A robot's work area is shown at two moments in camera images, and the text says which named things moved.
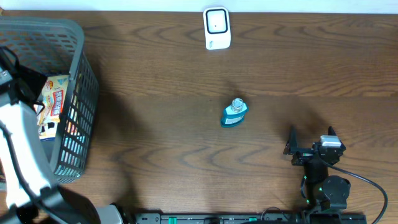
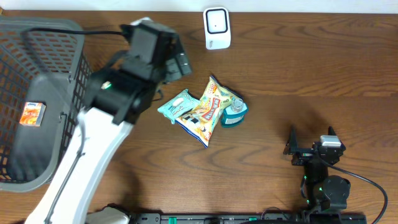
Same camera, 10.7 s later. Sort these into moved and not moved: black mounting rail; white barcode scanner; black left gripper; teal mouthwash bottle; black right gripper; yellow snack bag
Moved: yellow snack bag; black left gripper
Not moved: black right gripper; white barcode scanner; teal mouthwash bottle; black mounting rail
